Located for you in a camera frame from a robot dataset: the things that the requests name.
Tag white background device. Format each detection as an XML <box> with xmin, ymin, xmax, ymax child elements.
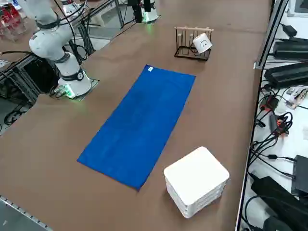
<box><xmin>61</xmin><ymin>0</ymin><xmax>80</xmax><ymax>15</ymax></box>

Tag long black power adapter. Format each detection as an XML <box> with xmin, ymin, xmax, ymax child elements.
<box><xmin>264</xmin><ymin>62</ymin><xmax>308</xmax><ymax>89</ymax></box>
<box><xmin>273</xmin><ymin>40</ymin><xmax>308</xmax><ymax>59</ymax></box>

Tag white smiley face cup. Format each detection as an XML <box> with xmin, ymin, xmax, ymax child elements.
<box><xmin>192</xmin><ymin>33</ymin><xmax>213</xmax><ymax>54</ymax></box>

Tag red black electronic module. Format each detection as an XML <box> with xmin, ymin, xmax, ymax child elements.
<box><xmin>260</xmin><ymin>95</ymin><xmax>279</xmax><ymax>112</ymax></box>

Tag printed cards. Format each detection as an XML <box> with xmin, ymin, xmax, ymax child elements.
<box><xmin>285</xmin><ymin>87</ymin><xmax>308</xmax><ymax>110</ymax></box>

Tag large black power brick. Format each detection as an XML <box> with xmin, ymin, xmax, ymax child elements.
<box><xmin>251</xmin><ymin>176</ymin><xmax>308</xmax><ymax>231</ymax></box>

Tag black box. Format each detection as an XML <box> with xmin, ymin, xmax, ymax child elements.
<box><xmin>291</xmin><ymin>155</ymin><xmax>308</xmax><ymax>196</ymax></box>

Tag orange black connector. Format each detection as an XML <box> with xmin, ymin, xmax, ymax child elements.
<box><xmin>269</xmin><ymin>114</ymin><xmax>291</xmax><ymax>137</ymax></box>

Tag black wire wooden cup rack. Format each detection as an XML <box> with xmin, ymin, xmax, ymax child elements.
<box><xmin>174</xmin><ymin>26</ymin><xmax>214</xmax><ymax>62</ymax></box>

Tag metal table edge rail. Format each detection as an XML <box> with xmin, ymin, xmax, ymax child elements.
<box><xmin>0</xmin><ymin>194</ymin><xmax>53</xmax><ymax>231</ymax></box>

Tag white stacked drawer box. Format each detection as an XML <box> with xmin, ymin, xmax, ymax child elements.
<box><xmin>163</xmin><ymin>146</ymin><xmax>231</xmax><ymax>219</ymax></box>

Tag aluminium profile post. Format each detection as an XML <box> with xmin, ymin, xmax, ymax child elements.
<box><xmin>254</xmin><ymin>0</ymin><xmax>289</xmax><ymax>70</ymax></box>

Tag clear shelf with red packets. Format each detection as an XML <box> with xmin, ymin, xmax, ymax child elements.
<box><xmin>0</xmin><ymin>4</ymin><xmax>27</xmax><ymax>43</ymax></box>

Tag white framed monitor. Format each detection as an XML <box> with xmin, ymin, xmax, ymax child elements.
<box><xmin>287</xmin><ymin>0</ymin><xmax>308</xmax><ymax>18</ymax></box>

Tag black cable with inline box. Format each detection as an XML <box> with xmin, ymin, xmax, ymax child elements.
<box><xmin>250</xmin><ymin>149</ymin><xmax>296</xmax><ymax>162</ymax></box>

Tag aluminium side frame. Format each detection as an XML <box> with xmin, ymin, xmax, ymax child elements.
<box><xmin>0</xmin><ymin>51</ymin><xmax>61</xmax><ymax>109</ymax></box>

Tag blue towel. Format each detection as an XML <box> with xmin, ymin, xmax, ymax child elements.
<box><xmin>77</xmin><ymin>64</ymin><xmax>196</xmax><ymax>192</ymax></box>

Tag small black power adapter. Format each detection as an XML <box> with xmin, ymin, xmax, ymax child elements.
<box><xmin>282</xmin><ymin>24</ymin><xmax>298</xmax><ymax>37</ymax></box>

